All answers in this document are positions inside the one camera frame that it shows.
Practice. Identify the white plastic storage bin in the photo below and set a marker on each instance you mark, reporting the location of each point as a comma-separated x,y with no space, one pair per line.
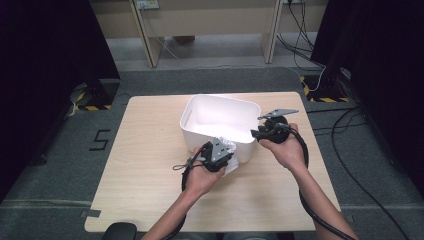
220,116

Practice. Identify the person's left hand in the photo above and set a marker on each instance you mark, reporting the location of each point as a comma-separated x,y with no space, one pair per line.
201,181

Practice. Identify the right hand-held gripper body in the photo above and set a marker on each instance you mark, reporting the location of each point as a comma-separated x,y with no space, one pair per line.
276,131

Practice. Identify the person's right hand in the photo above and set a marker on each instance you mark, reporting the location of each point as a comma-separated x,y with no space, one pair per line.
288,153

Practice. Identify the black chair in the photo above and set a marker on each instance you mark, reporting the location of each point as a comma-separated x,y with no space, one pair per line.
119,231

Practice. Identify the white power strip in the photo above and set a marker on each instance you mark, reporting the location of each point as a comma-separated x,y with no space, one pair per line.
148,4

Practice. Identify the black stand base striped tape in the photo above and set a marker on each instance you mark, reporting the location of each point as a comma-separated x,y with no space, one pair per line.
328,88
103,91

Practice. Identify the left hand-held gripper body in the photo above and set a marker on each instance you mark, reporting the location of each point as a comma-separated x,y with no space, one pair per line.
216,156

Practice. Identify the white woven cloth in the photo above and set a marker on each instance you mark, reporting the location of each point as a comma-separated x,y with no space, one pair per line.
230,145

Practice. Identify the beige wooden desk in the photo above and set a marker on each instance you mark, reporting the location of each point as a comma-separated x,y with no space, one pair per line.
206,20

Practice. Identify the black curtain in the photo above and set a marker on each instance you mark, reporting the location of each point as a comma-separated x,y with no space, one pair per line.
383,66
40,83

